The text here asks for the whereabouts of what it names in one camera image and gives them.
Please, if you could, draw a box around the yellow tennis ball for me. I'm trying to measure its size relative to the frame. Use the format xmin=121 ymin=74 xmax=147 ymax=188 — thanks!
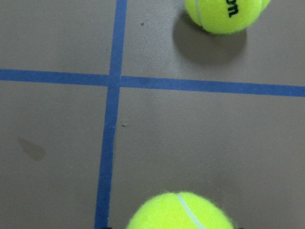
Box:
xmin=126 ymin=192 xmax=234 ymax=229
xmin=184 ymin=0 xmax=270 ymax=35

